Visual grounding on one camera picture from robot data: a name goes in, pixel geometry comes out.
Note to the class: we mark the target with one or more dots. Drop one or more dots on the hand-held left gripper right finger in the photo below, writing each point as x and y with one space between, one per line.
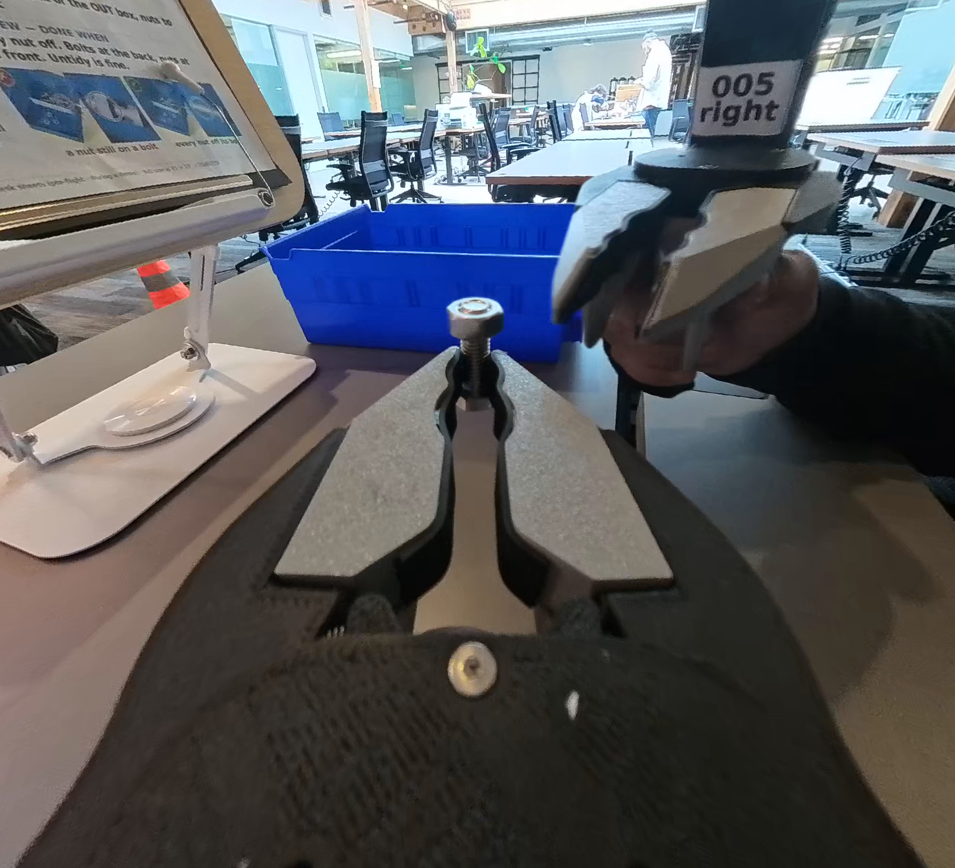
582 502

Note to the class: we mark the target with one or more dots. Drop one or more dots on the wooden desk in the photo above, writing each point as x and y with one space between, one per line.
925 166
559 163
858 139

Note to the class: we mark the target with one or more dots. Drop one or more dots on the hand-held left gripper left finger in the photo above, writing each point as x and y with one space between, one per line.
365 502

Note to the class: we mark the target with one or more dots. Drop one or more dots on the person's right forearm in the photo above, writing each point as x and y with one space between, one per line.
880 375

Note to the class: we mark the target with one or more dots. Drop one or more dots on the printed instruction sheet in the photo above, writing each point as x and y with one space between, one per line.
97 47

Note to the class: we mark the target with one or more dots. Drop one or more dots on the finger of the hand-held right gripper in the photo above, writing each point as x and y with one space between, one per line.
731 241
597 234

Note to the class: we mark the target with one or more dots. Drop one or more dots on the steel hex nut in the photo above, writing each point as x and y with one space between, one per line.
475 322

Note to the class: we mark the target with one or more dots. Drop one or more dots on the steel hex bolt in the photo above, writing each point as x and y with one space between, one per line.
474 355

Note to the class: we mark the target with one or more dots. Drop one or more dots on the green hanging decoration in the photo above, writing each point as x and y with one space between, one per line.
485 58

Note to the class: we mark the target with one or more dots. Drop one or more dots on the person's right hand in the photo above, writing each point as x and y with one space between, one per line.
768 316

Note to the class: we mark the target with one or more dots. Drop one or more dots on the blue plastic bin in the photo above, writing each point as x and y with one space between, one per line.
418 293

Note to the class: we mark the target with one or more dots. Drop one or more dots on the wooden support post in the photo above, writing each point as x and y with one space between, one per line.
899 208

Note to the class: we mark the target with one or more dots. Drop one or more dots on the white tabletop stand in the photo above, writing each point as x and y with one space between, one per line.
149 465

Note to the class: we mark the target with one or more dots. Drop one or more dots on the orange traffic cone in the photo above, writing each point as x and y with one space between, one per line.
162 284

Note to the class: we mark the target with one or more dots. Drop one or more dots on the black mesh office chair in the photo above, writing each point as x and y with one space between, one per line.
371 152
424 152

